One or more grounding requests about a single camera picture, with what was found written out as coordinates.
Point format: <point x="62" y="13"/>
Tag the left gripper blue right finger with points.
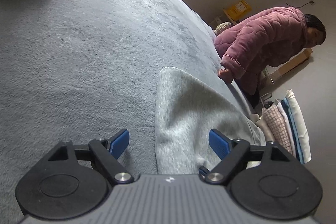
<point x="233" y="155"/>

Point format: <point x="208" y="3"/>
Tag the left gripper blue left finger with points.
<point x="106" y="154"/>

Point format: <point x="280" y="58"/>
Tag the grey sweatpants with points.
<point x="186" y="110"/>

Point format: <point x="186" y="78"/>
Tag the folded pink tweed garment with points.
<point x="277" y="126"/>

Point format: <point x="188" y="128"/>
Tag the folded blue garment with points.
<point x="298" y="150"/>

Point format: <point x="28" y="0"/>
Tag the folded white top garment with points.
<point x="300" y="126"/>

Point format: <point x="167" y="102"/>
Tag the person in maroon jacket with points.
<point x="270" y="38"/>

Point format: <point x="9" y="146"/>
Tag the yellow box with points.
<point x="238" y="11"/>

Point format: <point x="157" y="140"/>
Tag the cardboard strip on wall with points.
<point x="290" y="65"/>

